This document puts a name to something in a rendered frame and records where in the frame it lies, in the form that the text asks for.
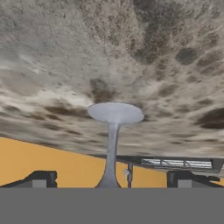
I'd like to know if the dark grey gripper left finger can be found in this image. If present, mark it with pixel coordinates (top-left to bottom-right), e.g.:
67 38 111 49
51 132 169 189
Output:
0 170 58 189

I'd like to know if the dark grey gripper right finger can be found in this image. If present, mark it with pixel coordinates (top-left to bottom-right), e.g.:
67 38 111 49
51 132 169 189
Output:
166 170 224 189

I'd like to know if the dark frame with pale slats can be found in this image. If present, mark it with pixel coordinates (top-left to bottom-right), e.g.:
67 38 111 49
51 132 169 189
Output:
115 155 224 177

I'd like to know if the thin dark post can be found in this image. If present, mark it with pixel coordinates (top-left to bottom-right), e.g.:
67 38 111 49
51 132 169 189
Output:
123 162 135 189

